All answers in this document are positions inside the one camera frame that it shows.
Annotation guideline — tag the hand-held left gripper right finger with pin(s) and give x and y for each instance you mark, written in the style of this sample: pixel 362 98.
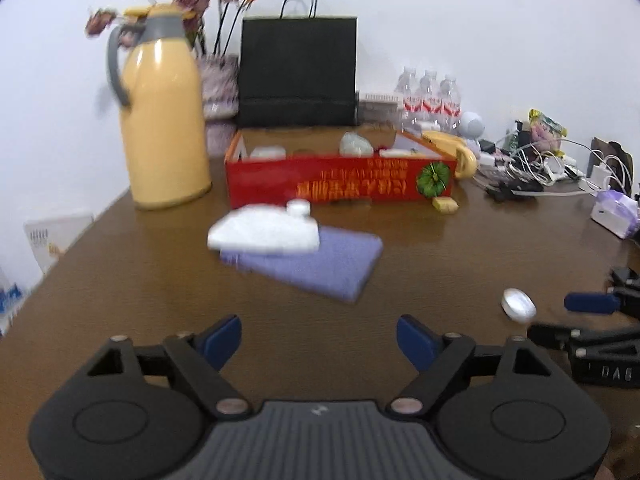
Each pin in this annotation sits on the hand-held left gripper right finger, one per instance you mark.
pixel 415 342

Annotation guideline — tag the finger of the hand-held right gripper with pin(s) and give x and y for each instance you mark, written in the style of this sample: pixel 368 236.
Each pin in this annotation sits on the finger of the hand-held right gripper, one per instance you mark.
pixel 575 335
pixel 590 302

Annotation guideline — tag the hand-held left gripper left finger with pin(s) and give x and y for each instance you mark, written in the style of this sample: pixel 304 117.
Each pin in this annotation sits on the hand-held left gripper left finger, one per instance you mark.
pixel 222 342

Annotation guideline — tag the white oval case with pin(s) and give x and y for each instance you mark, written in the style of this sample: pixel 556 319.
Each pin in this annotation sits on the white oval case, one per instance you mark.
pixel 518 305

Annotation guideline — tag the red cardboard box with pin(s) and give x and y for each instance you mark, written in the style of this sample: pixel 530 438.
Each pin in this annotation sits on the red cardboard box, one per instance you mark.
pixel 340 182

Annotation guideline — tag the white purple tissue pack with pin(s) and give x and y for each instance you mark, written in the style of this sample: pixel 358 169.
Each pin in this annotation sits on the white purple tissue pack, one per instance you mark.
pixel 615 212

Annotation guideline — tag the small yellow block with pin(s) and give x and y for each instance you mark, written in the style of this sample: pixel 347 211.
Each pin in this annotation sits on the small yellow block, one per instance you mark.
pixel 445 205

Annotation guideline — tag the colourful snack packet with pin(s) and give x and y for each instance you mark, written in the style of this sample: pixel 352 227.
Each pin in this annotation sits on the colourful snack packet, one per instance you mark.
pixel 547 130

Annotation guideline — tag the flat white box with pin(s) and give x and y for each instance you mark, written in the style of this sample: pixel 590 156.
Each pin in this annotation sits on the flat white box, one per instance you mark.
pixel 397 152

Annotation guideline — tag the white booklet at left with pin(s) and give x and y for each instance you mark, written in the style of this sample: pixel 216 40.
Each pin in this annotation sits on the white booklet at left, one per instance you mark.
pixel 55 240

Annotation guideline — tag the pale green bag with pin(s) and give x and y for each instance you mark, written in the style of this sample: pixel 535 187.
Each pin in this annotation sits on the pale green bag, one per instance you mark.
pixel 356 144

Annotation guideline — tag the blue white box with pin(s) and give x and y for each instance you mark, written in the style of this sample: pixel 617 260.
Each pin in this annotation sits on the blue white box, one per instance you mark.
pixel 10 305

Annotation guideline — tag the yellow thermos jug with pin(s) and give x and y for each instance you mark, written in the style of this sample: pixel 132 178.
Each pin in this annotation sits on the yellow thermos jug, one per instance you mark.
pixel 160 120

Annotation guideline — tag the clear water bottle red label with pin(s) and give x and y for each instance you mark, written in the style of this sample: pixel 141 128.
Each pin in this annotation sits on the clear water bottle red label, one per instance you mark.
pixel 407 100
pixel 428 100
pixel 450 105

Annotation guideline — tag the white power strip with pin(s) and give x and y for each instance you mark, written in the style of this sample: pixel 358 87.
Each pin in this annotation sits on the white power strip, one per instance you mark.
pixel 380 102

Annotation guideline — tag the purple patterned vase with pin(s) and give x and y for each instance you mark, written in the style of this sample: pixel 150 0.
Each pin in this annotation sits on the purple patterned vase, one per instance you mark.
pixel 220 85

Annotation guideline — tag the black paper bag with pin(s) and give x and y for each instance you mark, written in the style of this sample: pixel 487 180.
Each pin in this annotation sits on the black paper bag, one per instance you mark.
pixel 297 70

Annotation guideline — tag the white round camera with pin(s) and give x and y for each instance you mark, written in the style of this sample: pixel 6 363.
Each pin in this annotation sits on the white round camera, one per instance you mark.
pixel 472 125

